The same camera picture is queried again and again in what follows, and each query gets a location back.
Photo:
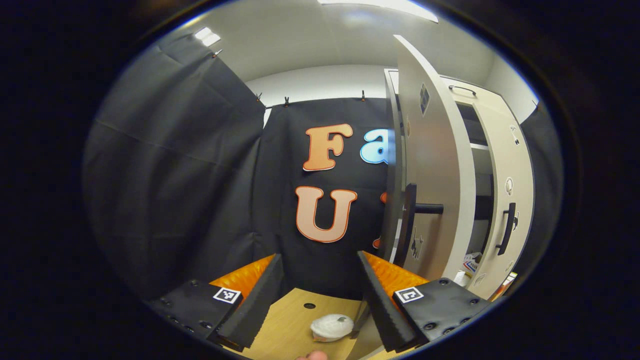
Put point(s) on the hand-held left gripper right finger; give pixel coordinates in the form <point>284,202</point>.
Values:
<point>377,300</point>

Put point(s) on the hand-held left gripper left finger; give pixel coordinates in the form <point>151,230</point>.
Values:
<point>260,300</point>

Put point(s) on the white shoe cabinet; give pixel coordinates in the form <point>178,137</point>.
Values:
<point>391,150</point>

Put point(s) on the white cabinet door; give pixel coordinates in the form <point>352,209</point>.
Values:
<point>505,165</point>
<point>435,150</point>

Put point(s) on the white cabinet drawer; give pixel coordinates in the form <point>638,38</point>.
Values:
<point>487,97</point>

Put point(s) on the white round object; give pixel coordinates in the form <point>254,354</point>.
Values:
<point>330,327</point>

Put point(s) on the white and orange box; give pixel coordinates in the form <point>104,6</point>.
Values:
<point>506,286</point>

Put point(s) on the small ceiling light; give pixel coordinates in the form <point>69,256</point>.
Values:
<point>207,36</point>

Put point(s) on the large ceiling light panel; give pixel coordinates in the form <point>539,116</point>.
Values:
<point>380,7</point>

